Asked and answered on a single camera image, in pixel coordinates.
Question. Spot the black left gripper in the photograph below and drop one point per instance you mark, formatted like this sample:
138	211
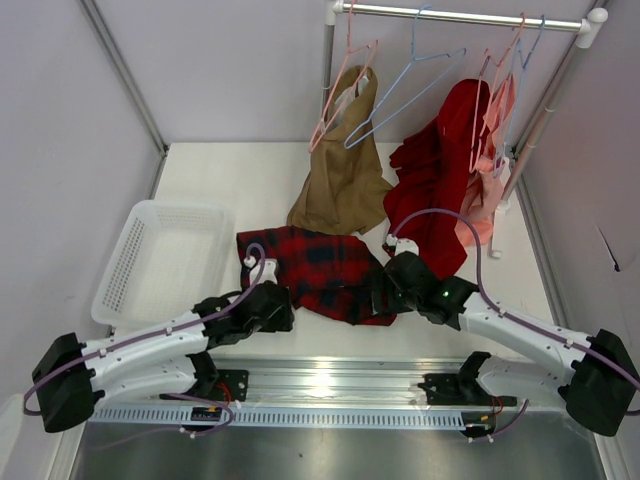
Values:
282	318

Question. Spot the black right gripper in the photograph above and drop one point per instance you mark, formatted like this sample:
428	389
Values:
382	293

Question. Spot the red plaid skirt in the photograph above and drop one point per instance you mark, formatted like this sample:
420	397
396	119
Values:
330	275

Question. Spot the light blue wire hanger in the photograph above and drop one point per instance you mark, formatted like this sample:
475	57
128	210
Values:
372	124

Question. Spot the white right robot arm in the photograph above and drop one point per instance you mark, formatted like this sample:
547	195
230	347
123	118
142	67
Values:
592	377

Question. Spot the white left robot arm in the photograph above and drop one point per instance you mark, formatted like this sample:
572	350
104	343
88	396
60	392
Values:
75	379

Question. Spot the tan skirt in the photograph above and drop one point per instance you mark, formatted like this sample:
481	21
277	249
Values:
344	191

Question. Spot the pink hanger with tan skirt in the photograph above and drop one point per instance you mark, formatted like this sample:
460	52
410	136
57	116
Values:
334	103

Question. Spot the blue hanger at right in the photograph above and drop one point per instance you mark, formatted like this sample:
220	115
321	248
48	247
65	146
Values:
517	85

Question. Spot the white perforated plastic basket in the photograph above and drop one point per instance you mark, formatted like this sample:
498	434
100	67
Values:
169	256

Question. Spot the red garment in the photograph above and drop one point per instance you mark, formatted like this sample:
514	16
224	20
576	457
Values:
430	175

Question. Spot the pink garment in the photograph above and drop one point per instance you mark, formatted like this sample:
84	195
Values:
483	192

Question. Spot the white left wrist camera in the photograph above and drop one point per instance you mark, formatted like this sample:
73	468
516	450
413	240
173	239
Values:
261	271

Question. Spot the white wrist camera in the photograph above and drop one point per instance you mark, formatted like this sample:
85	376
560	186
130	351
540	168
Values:
261	271
394	246

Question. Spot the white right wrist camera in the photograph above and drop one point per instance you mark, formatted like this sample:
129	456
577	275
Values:
394	246

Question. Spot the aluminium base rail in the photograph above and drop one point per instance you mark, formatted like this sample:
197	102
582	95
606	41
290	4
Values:
371	384

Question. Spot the white slotted cable duct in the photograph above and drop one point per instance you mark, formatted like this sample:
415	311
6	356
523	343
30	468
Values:
187	415

